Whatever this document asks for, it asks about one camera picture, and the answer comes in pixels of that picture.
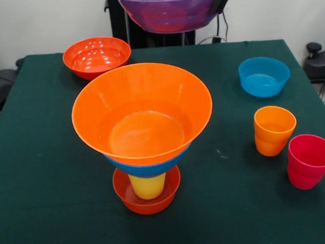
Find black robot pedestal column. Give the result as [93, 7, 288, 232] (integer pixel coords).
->
[103, 0, 204, 51]

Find orange cup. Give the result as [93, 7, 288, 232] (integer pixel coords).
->
[252, 104, 300, 158]

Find dark green tablecloth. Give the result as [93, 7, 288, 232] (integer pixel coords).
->
[0, 33, 325, 244]

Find large blue bowl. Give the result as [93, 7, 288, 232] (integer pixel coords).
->
[102, 142, 195, 181]

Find large red bowl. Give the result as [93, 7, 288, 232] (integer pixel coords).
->
[61, 35, 134, 83]

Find small blue bowl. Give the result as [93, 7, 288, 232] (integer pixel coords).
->
[237, 55, 292, 100]

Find purple bowl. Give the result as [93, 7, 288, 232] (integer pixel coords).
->
[116, 0, 231, 38]

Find yellow cup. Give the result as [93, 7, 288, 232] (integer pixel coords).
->
[127, 171, 168, 201]

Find large orange bowl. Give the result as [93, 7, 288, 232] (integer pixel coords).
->
[68, 58, 218, 170]

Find black wall cable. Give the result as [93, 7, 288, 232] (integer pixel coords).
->
[193, 10, 232, 45]

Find small red bowl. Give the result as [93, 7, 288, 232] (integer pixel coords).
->
[111, 163, 184, 217]

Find pink cup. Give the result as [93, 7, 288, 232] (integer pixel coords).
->
[284, 133, 325, 192]

